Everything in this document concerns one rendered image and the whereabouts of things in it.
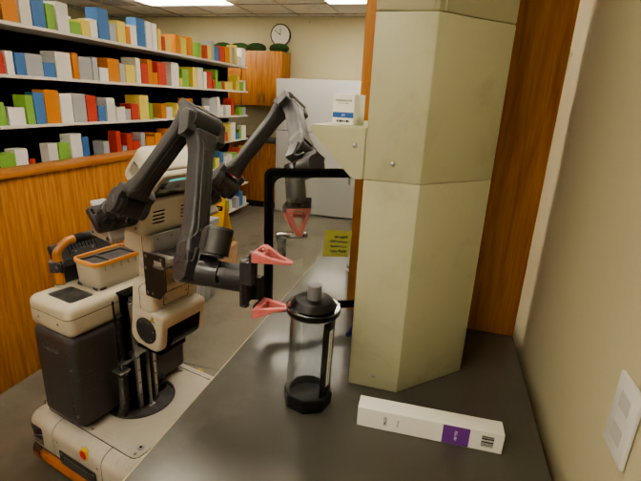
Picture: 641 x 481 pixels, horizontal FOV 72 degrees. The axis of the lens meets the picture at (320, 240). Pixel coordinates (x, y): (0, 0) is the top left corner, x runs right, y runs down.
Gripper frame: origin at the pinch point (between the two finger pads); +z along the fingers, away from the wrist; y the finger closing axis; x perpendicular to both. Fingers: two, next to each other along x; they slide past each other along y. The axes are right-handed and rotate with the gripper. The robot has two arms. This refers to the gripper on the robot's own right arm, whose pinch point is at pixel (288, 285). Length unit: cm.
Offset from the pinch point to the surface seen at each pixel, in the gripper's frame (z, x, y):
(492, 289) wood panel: 45, 46, -12
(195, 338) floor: -118, 154, -118
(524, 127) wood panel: 45, 46, 32
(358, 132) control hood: 10.3, 8.6, 30.2
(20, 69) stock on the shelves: -234, 154, 47
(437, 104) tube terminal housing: 24.4, 9.9, 36.0
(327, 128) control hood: 4.2, 8.6, 30.6
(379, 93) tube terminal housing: 13.7, 8.5, 37.5
